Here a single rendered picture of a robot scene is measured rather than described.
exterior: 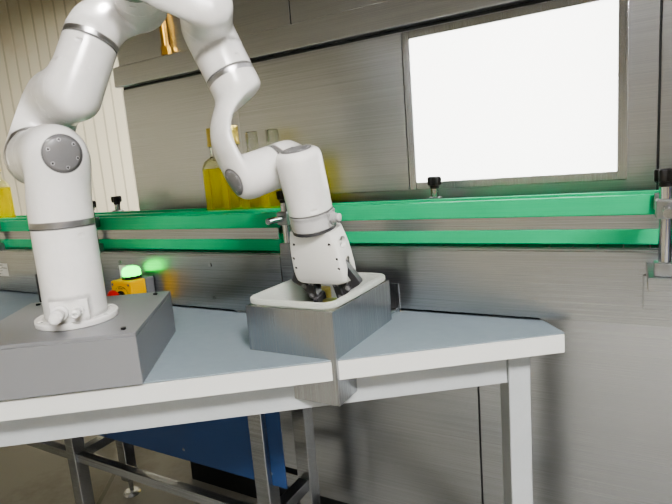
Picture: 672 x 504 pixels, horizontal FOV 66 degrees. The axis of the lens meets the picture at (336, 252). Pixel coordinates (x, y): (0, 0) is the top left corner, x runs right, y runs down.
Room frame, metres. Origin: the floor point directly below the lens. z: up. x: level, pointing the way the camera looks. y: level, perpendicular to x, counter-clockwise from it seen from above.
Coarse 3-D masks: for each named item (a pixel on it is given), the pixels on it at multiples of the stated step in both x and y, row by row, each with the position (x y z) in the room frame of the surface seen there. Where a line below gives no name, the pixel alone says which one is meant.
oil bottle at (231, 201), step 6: (222, 174) 1.27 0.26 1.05; (222, 180) 1.27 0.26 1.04; (222, 186) 1.27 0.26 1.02; (228, 186) 1.26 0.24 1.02; (222, 192) 1.27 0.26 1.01; (228, 192) 1.26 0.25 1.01; (228, 198) 1.26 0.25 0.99; (234, 198) 1.25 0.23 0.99; (240, 198) 1.25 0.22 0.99; (228, 204) 1.26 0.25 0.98; (234, 204) 1.25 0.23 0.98; (240, 204) 1.25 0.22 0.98
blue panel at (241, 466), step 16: (272, 416) 1.10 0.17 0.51; (128, 432) 1.35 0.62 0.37; (144, 432) 1.32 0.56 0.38; (160, 432) 1.29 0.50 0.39; (176, 432) 1.26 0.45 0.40; (192, 432) 1.23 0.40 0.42; (208, 432) 1.20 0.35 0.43; (224, 432) 1.17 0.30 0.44; (240, 432) 1.15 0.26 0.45; (272, 432) 1.10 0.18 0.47; (160, 448) 1.29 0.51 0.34; (176, 448) 1.26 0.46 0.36; (192, 448) 1.23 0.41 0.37; (208, 448) 1.20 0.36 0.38; (224, 448) 1.18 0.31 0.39; (240, 448) 1.15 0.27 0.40; (272, 448) 1.10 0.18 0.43; (208, 464) 1.21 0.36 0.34; (224, 464) 1.18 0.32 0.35; (240, 464) 1.16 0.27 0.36; (272, 464) 1.11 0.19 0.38; (272, 480) 1.11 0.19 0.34
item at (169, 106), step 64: (256, 0) 1.41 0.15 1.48; (320, 0) 1.32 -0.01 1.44; (384, 0) 1.24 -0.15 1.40; (448, 0) 1.14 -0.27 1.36; (512, 0) 1.08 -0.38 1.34; (640, 0) 0.99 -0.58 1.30; (128, 64) 1.63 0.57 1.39; (192, 64) 1.51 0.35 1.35; (640, 64) 0.99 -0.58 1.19; (128, 128) 1.68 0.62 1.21; (192, 128) 1.55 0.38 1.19; (640, 128) 0.99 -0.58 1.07; (192, 192) 1.57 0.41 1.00; (384, 192) 1.25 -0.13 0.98; (448, 192) 1.18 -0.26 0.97; (512, 192) 1.11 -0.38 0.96; (576, 192) 1.04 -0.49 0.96
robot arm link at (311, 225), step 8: (320, 216) 0.83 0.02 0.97; (328, 216) 0.84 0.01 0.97; (336, 216) 0.84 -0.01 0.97; (296, 224) 0.84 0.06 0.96; (304, 224) 0.83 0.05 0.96; (312, 224) 0.83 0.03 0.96; (320, 224) 0.83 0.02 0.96; (328, 224) 0.84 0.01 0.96; (296, 232) 0.85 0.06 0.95; (304, 232) 0.84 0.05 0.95; (312, 232) 0.83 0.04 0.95
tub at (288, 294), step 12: (372, 276) 0.97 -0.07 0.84; (384, 276) 0.95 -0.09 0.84; (276, 288) 0.92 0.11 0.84; (288, 288) 0.95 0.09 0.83; (300, 288) 0.99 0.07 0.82; (360, 288) 0.86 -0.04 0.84; (252, 300) 0.85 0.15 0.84; (264, 300) 0.84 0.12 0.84; (276, 300) 0.83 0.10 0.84; (288, 300) 0.82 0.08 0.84; (300, 300) 0.98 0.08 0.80; (312, 300) 1.02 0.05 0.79; (336, 300) 0.80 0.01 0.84; (348, 300) 0.82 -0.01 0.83
